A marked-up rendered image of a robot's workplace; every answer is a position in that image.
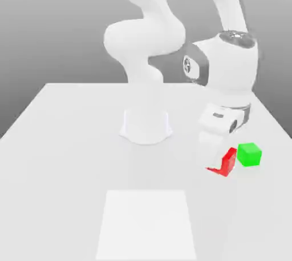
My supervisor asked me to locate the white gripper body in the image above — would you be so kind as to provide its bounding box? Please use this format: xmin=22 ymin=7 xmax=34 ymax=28
xmin=197 ymin=102 xmax=238 ymax=136

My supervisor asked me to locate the small red cube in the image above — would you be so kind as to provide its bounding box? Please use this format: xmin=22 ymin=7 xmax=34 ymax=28
xmin=205 ymin=147 xmax=238 ymax=178

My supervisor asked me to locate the small green cube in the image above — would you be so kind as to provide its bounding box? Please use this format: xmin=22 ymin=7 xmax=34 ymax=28
xmin=236 ymin=142 xmax=263 ymax=167

